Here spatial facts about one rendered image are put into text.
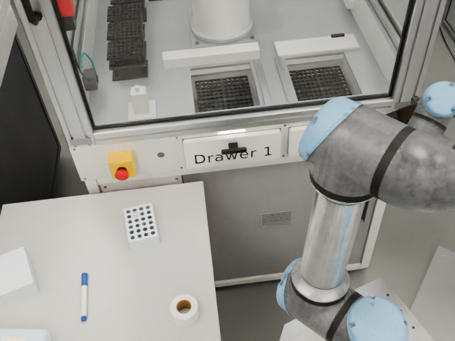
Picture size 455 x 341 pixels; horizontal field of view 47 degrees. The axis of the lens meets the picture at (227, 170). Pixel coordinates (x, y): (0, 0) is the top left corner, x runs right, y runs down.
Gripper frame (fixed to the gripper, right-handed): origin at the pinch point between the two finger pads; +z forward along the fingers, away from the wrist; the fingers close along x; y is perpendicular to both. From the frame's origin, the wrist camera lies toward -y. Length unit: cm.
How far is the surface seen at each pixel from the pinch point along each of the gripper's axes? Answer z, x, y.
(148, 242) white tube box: -11, -12, -79
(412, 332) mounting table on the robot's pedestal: -15, -51, -18
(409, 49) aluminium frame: -2.8, 17.3, 3.6
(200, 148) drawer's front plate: -1, 10, -60
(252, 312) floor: 63, -53, -76
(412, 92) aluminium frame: 9.1, 7.5, 2.4
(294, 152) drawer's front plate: 11.3, 1.3, -34.7
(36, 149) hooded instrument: 60, 40, -149
